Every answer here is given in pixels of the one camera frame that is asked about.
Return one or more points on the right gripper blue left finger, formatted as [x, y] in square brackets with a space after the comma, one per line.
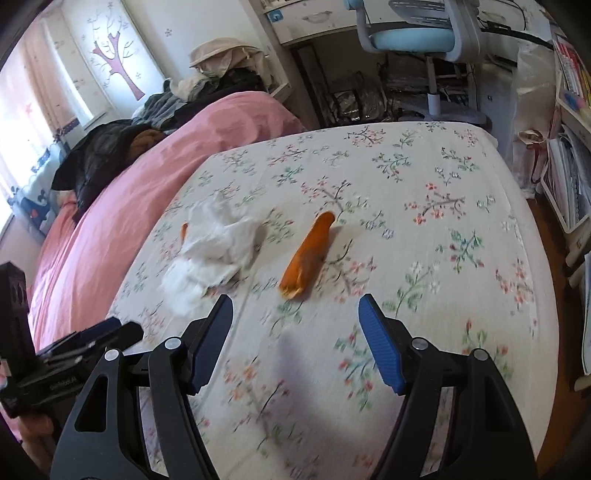
[206, 347]

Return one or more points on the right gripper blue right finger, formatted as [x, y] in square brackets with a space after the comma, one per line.
[387, 339]

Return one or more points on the white tissue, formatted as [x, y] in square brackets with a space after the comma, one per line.
[218, 243]

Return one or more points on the long orange peel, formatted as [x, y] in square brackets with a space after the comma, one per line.
[308, 258]

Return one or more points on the person's left hand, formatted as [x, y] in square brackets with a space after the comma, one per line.
[37, 440]

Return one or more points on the pink duvet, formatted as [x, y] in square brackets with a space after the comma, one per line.
[83, 263]

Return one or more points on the floral bed sheet mattress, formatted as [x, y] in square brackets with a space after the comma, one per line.
[428, 219]

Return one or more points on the brown plush toy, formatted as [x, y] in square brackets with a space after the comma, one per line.
[143, 142]

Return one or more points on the black puffer jacket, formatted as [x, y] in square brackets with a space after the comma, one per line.
[96, 160]

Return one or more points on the white book shelf rack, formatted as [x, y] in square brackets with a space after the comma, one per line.
[566, 175]

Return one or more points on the denim clothes pile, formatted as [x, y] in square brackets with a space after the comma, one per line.
[174, 106]

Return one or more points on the beige cloth pile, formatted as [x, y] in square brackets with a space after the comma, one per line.
[218, 56]

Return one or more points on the blue grey desk chair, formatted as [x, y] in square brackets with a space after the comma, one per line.
[448, 30]

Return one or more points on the white desk with drawers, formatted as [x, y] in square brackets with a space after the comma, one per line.
[293, 21]

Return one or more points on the pink tree wall sticker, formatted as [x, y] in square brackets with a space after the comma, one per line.
[109, 50]

